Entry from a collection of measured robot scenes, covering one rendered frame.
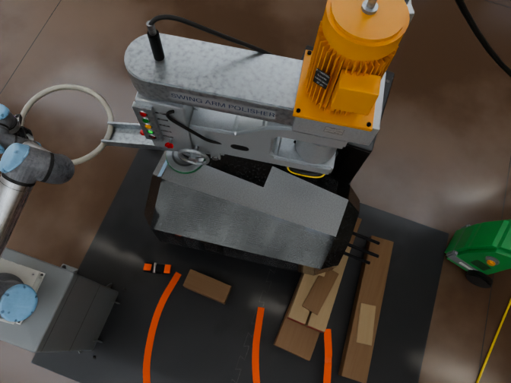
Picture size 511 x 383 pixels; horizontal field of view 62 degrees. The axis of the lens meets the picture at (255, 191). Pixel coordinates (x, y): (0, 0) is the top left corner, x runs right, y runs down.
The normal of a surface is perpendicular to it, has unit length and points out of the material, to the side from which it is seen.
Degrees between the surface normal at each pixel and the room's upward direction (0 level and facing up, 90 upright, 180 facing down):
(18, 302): 51
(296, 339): 0
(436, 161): 0
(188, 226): 45
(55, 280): 0
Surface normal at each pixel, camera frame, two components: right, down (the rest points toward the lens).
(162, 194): -0.20, 0.39
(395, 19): 0.04, -0.34
